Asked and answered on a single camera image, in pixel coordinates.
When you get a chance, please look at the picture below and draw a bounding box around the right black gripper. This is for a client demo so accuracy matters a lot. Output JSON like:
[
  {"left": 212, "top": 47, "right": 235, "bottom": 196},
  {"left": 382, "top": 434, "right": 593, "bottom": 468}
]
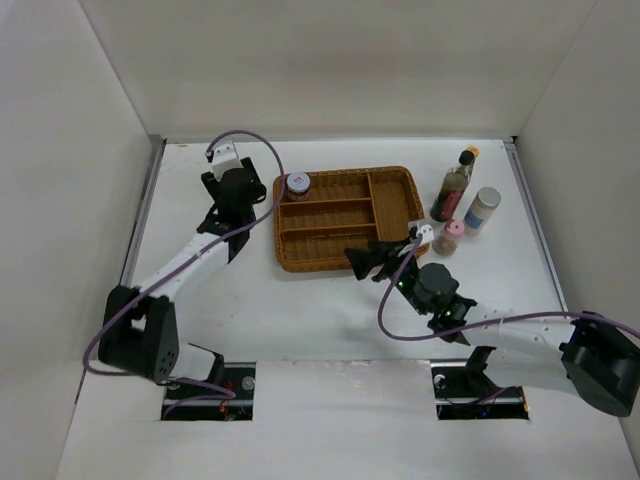
[{"left": 345, "top": 237, "right": 429, "bottom": 315}]

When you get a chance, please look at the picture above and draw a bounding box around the white-lid red-label spice jar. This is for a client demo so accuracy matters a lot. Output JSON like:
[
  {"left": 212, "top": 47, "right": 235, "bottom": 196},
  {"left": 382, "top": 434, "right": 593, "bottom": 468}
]
[{"left": 285, "top": 172, "right": 311, "bottom": 201}]

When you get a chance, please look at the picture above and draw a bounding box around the pink-lid spice jar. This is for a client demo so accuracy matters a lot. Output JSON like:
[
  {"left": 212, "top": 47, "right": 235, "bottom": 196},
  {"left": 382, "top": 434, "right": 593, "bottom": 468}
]
[{"left": 432, "top": 219, "right": 465, "bottom": 256}]

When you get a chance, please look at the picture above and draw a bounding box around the tall dark sauce bottle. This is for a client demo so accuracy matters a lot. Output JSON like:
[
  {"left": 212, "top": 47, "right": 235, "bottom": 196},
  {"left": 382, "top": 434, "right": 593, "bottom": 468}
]
[{"left": 430, "top": 150, "right": 475, "bottom": 223}]

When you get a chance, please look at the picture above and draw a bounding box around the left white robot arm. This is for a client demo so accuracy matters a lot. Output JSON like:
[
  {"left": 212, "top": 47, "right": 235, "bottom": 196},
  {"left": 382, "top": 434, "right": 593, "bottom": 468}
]
[{"left": 98, "top": 157, "right": 266, "bottom": 399}]

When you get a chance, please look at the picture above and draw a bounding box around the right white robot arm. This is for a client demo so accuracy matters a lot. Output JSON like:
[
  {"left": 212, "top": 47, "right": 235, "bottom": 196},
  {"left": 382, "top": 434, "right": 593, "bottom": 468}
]
[{"left": 344, "top": 239, "right": 639, "bottom": 418}]

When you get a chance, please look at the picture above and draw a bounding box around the brown wicker divided tray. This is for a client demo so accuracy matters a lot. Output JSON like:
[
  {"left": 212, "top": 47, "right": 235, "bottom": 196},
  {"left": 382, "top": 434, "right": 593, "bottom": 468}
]
[{"left": 273, "top": 166, "right": 425, "bottom": 273}]

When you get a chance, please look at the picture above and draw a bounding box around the white cylinder silver-lid shaker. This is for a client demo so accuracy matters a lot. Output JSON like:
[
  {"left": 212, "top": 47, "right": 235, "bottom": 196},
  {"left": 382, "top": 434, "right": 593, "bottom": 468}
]
[{"left": 463, "top": 187, "right": 501, "bottom": 236}]

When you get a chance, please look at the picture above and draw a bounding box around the yellow-cap small sauce bottle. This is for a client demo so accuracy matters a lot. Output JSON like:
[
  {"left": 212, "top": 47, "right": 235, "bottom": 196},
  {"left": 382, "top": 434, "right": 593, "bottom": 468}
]
[{"left": 466, "top": 146, "right": 479, "bottom": 158}]

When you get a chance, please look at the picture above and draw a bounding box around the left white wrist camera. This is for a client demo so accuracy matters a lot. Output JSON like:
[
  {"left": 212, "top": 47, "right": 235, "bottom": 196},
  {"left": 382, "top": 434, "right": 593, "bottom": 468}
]
[{"left": 205, "top": 142, "right": 242, "bottom": 181}]

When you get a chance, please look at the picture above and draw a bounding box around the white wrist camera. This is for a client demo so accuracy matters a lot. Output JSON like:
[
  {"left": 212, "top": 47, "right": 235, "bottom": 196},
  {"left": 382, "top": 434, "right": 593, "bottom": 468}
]
[
  {"left": 408, "top": 219, "right": 434, "bottom": 247},
  {"left": 205, "top": 142, "right": 242, "bottom": 181}
]

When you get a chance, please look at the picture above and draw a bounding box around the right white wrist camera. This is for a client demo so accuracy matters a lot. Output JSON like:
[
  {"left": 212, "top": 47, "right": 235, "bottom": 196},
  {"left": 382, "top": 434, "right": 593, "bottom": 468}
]
[{"left": 408, "top": 219, "right": 434, "bottom": 247}]

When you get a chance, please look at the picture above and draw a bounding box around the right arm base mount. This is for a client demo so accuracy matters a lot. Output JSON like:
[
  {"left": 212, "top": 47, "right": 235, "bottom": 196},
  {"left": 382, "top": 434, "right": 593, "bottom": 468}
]
[{"left": 431, "top": 347, "right": 529, "bottom": 421}]

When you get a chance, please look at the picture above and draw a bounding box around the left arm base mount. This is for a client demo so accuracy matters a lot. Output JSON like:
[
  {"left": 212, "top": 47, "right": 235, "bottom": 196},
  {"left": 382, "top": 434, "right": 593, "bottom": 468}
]
[{"left": 160, "top": 363, "right": 257, "bottom": 422}]

